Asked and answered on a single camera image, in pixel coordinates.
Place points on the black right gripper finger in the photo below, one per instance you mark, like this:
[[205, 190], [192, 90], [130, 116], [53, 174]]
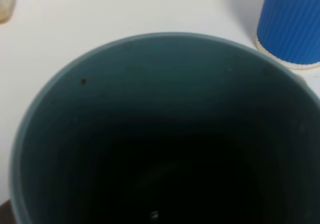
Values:
[[6, 213]]

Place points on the teal green cup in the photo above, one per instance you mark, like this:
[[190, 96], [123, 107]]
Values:
[[169, 128]]

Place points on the clear bottle with pink label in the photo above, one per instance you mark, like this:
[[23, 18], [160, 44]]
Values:
[[6, 10]]

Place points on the blue sleeved paper cup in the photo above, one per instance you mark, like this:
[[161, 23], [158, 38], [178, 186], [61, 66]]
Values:
[[289, 32]]

